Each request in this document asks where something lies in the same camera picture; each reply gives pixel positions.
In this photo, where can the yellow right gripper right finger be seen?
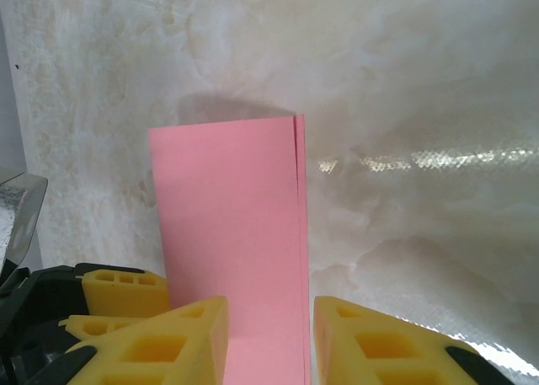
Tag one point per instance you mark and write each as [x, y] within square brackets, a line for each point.
[379, 351]

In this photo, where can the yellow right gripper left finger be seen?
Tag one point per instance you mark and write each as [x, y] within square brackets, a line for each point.
[168, 351]

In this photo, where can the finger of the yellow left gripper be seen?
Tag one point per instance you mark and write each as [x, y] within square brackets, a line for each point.
[97, 328]
[126, 294]

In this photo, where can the pink square paper sheet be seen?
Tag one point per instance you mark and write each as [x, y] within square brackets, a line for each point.
[231, 233]

